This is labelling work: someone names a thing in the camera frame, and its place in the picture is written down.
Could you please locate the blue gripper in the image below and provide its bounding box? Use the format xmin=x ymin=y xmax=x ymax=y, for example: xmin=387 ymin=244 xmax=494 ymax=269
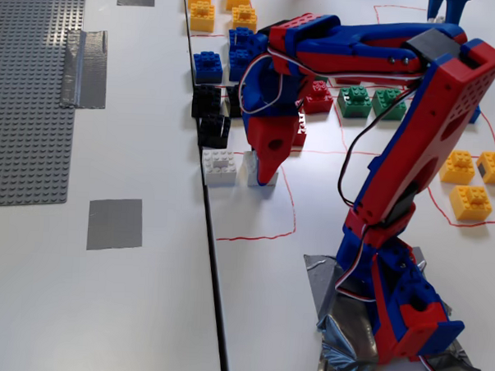
xmin=236 ymin=30 xmax=312 ymax=186

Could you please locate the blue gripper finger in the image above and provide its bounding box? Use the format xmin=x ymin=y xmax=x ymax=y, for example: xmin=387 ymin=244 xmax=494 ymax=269
xmin=427 ymin=0 xmax=447 ymax=21
xmin=444 ymin=0 xmax=475 ymax=25

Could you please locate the white lego block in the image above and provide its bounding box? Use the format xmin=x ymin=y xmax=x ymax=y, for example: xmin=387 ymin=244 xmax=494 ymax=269
xmin=241 ymin=149 xmax=281 ymax=190
xmin=199 ymin=149 xmax=239 ymax=189

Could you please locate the black lego block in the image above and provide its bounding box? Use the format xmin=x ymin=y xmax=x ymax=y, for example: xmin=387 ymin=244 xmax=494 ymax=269
xmin=195 ymin=112 xmax=231 ymax=149
xmin=222 ymin=84 xmax=247 ymax=120
xmin=190 ymin=84 xmax=222 ymax=119

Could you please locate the grey lego baseplate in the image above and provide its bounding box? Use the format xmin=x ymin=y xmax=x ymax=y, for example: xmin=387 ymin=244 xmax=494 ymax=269
xmin=0 ymin=0 xmax=87 ymax=212

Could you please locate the crumpled silver duct tape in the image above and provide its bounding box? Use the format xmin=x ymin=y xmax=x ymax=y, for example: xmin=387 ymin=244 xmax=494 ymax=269
xmin=298 ymin=240 xmax=495 ymax=371

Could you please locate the silver duct tape strip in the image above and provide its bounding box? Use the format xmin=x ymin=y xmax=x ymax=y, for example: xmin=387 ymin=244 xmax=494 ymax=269
xmin=59 ymin=28 xmax=111 ymax=111

